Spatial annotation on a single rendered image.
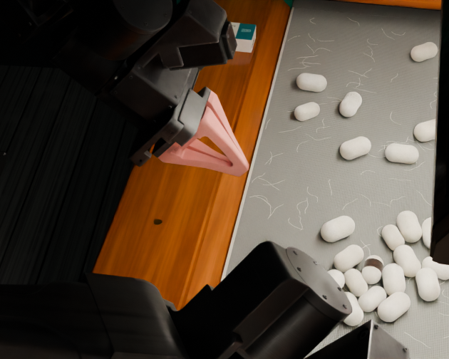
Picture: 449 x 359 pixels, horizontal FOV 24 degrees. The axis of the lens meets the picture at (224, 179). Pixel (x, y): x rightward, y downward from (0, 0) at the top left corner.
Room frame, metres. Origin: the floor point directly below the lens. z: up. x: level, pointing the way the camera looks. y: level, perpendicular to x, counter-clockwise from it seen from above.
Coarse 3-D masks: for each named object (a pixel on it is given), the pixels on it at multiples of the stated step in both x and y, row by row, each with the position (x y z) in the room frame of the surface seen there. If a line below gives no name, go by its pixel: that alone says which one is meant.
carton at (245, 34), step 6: (234, 24) 1.11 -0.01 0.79; (240, 24) 1.11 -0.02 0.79; (246, 24) 1.11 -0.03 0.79; (252, 24) 1.11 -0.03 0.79; (234, 30) 1.09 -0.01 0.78; (240, 30) 1.09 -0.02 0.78; (246, 30) 1.09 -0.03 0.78; (252, 30) 1.09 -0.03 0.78; (240, 36) 1.08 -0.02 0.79; (246, 36) 1.08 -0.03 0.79; (252, 36) 1.08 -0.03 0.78; (240, 42) 1.08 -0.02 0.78; (246, 42) 1.08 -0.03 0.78; (252, 42) 1.08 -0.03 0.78; (240, 48) 1.08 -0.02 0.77; (246, 48) 1.08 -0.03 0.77
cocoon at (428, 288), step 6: (420, 270) 0.71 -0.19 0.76; (426, 270) 0.70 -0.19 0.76; (432, 270) 0.70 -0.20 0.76; (420, 276) 0.70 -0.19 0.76; (426, 276) 0.69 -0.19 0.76; (432, 276) 0.69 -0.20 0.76; (420, 282) 0.69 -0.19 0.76; (426, 282) 0.69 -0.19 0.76; (432, 282) 0.69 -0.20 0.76; (420, 288) 0.68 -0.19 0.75; (426, 288) 0.68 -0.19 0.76; (432, 288) 0.68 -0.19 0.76; (438, 288) 0.68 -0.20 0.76; (420, 294) 0.68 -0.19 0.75; (426, 294) 0.68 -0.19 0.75; (432, 294) 0.68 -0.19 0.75; (438, 294) 0.68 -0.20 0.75; (426, 300) 0.68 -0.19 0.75; (432, 300) 0.68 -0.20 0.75
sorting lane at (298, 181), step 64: (320, 64) 1.09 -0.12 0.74; (384, 64) 1.09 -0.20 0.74; (320, 128) 0.95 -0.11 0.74; (384, 128) 0.95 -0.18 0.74; (256, 192) 0.84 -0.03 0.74; (320, 192) 0.84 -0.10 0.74; (384, 192) 0.84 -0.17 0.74; (320, 256) 0.74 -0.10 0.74; (384, 256) 0.74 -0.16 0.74; (448, 320) 0.66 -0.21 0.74
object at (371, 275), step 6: (372, 258) 0.72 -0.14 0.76; (378, 258) 0.72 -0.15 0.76; (366, 270) 0.71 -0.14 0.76; (372, 270) 0.71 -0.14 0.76; (378, 270) 0.71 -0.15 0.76; (366, 276) 0.70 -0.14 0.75; (372, 276) 0.70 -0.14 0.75; (378, 276) 0.70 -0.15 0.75; (366, 282) 0.70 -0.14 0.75; (372, 282) 0.70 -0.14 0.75
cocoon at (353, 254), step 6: (348, 246) 0.74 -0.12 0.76; (354, 246) 0.74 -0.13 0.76; (342, 252) 0.73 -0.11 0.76; (348, 252) 0.73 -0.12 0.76; (354, 252) 0.73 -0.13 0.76; (360, 252) 0.73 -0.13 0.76; (336, 258) 0.72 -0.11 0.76; (342, 258) 0.72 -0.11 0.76; (348, 258) 0.72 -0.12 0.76; (354, 258) 0.72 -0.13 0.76; (360, 258) 0.73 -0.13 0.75; (336, 264) 0.72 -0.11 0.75; (342, 264) 0.72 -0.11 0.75; (348, 264) 0.72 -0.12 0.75; (354, 264) 0.72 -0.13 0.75; (342, 270) 0.72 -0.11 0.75
